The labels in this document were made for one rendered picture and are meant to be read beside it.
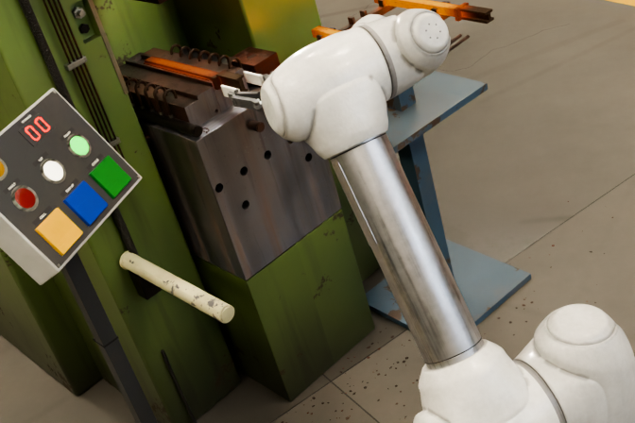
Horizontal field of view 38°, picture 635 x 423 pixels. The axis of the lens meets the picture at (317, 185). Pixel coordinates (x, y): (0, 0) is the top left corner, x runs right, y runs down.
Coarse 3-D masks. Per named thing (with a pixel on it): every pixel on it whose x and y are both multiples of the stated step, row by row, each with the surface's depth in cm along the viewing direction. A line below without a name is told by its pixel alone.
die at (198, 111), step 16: (128, 64) 263; (144, 64) 257; (192, 64) 250; (208, 64) 247; (224, 64) 245; (144, 80) 250; (160, 80) 247; (176, 80) 244; (192, 80) 241; (208, 80) 236; (144, 96) 244; (160, 96) 240; (192, 96) 234; (208, 96) 235; (224, 96) 238; (176, 112) 235; (192, 112) 232; (208, 112) 236
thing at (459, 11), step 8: (376, 0) 267; (392, 0) 261; (400, 0) 259; (408, 0) 257; (416, 0) 256; (424, 0) 254; (424, 8) 252; (440, 8) 247; (448, 8) 245; (456, 8) 242; (464, 8) 241; (472, 8) 240; (480, 8) 238; (488, 8) 237; (456, 16) 243; (464, 16) 243; (472, 16) 241; (480, 16) 239; (488, 16) 237
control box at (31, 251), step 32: (64, 128) 199; (0, 160) 185; (32, 160) 190; (64, 160) 196; (96, 160) 202; (0, 192) 182; (32, 192) 187; (64, 192) 192; (96, 192) 198; (128, 192) 204; (0, 224) 181; (32, 224) 184; (96, 224) 194; (32, 256) 183; (64, 256) 186
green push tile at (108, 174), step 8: (104, 160) 202; (112, 160) 204; (96, 168) 200; (104, 168) 201; (112, 168) 203; (120, 168) 204; (96, 176) 199; (104, 176) 200; (112, 176) 202; (120, 176) 203; (128, 176) 205; (104, 184) 199; (112, 184) 201; (120, 184) 202; (112, 192) 200
